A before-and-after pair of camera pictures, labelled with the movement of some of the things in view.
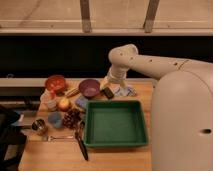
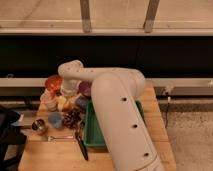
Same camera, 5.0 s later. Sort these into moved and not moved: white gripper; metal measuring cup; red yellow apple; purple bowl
Moved: white gripper
Not moved: metal measuring cup; red yellow apple; purple bowl
